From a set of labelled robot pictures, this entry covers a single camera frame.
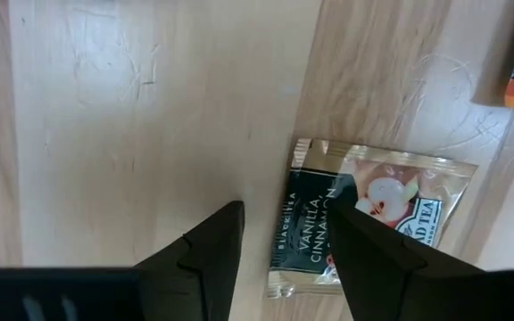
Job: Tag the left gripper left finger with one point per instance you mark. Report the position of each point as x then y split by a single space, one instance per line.
208 276

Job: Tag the beige vanilla tea packet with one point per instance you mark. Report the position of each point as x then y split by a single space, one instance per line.
292 223

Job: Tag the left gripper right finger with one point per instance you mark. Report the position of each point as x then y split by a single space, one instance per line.
382 276

